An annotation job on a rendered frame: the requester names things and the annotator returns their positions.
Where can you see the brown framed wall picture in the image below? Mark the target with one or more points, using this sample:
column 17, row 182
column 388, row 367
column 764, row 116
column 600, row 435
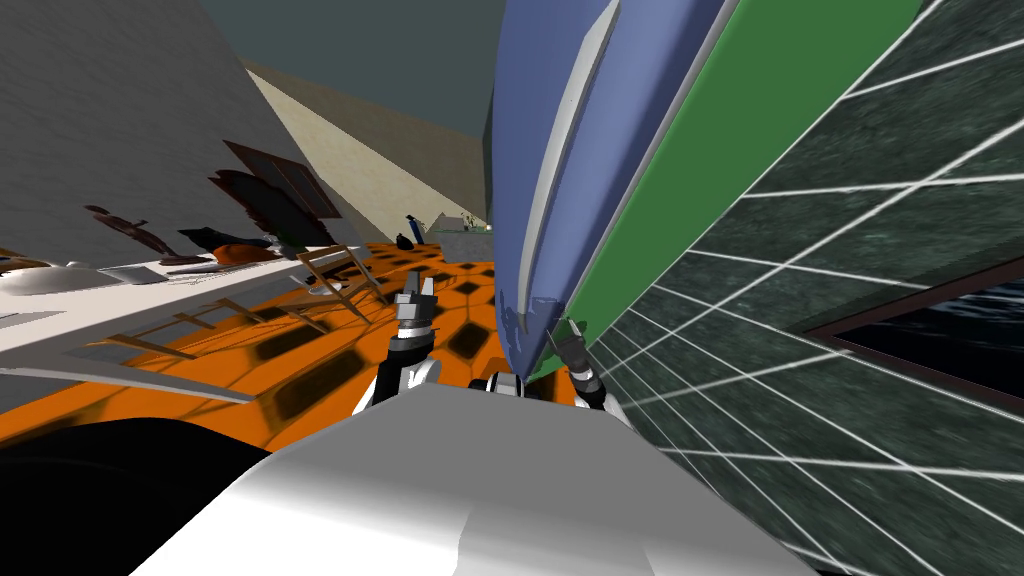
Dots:
column 292, row 180

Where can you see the blue appliance door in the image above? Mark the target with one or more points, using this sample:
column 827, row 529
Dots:
column 552, row 240

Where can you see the dark framed window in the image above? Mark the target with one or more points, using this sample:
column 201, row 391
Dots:
column 952, row 332

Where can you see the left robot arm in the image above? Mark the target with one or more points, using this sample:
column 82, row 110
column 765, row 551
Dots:
column 394, row 382

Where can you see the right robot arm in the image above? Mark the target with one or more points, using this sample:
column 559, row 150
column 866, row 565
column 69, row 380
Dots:
column 590, row 386

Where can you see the wooden chair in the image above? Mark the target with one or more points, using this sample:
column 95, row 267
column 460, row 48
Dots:
column 200, row 320
column 340, row 276

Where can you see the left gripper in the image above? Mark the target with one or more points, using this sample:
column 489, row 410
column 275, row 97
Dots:
column 414, row 308

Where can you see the green appliance body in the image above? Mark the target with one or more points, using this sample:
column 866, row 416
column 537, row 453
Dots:
column 720, row 136

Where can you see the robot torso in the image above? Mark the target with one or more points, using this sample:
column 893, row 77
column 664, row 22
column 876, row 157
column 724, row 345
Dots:
column 480, row 488

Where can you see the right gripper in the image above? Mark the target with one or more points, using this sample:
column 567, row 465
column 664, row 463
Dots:
column 569, row 344

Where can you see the white table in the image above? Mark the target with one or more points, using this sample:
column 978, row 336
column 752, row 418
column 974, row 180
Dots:
column 96, row 308

